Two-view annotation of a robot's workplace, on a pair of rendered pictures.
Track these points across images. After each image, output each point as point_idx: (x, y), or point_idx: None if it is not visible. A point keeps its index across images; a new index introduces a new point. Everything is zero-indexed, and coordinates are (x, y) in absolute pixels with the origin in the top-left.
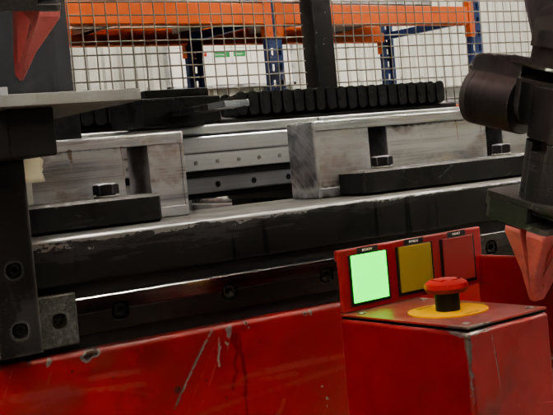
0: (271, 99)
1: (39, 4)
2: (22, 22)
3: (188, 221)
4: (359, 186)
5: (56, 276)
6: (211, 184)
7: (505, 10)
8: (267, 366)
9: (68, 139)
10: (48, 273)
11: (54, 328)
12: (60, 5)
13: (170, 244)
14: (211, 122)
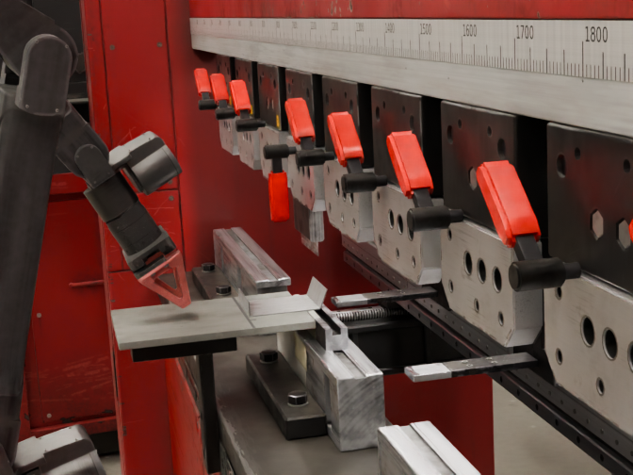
0: None
1: (134, 273)
2: (177, 273)
3: (247, 448)
4: None
5: (220, 434)
6: (597, 453)
7: None
8: None
9: (313, 349)
10: (219, 431)
11: (222, 466)
12: (137, 276)
13: (234, 455)
14: (547, 382)
